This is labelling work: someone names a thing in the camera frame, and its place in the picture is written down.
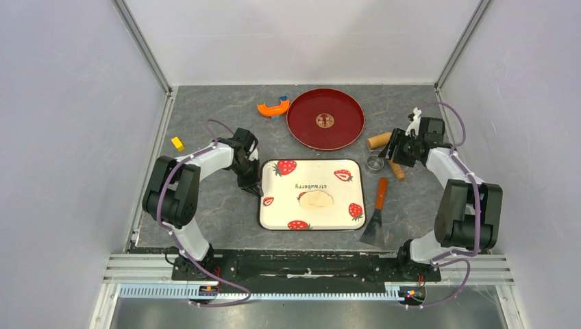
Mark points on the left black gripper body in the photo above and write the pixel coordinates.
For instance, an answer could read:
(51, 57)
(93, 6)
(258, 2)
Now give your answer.
(249, 166)

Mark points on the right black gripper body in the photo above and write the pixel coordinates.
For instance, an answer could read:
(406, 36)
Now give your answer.
(405, 144)

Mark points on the wooden dough roller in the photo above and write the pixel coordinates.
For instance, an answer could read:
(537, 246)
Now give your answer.
(382, 140)

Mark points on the small metal cup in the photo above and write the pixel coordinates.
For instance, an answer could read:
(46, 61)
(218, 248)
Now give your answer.
(374, 164)

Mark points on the strawberry pattern tray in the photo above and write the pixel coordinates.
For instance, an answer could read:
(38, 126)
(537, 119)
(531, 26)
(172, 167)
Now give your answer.
(284, 180)

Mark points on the white dough piece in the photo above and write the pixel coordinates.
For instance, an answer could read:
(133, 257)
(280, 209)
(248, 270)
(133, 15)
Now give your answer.
(315, 200)

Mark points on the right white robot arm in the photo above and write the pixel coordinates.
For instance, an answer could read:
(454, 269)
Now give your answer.
(469, 213)

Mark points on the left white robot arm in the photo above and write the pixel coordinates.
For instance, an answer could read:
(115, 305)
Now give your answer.
(172, 193)

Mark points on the orange U-shaped toy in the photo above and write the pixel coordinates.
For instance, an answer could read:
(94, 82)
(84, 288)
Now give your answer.
(274, 111)

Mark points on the yellow block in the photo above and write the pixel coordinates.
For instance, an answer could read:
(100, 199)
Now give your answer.
(178, 144)

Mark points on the red round plate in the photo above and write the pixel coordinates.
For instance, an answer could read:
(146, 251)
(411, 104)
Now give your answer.
(325, 119)

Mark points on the orange handled scraper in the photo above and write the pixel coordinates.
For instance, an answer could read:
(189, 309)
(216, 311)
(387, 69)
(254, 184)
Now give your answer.
(373, 233)

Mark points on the white toothed cable strip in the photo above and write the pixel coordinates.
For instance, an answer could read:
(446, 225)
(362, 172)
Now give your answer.
(195, 292)

